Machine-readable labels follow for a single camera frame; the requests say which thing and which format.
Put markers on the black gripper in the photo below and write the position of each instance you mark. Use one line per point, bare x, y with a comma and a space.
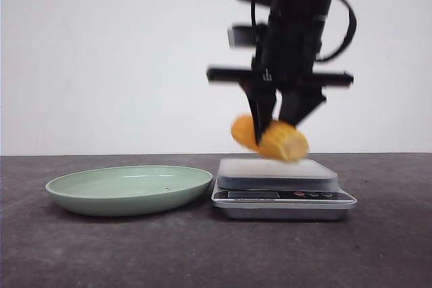
286, 36

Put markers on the yellow corn cob piece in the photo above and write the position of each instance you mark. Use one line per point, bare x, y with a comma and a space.
280, 141

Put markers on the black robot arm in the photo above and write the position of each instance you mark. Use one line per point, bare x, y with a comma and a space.
286, 48

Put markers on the silver digital kitchen scale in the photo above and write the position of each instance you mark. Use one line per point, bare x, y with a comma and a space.
269, 189

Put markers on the green shallow plate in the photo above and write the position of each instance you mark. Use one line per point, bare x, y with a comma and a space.
128, 190

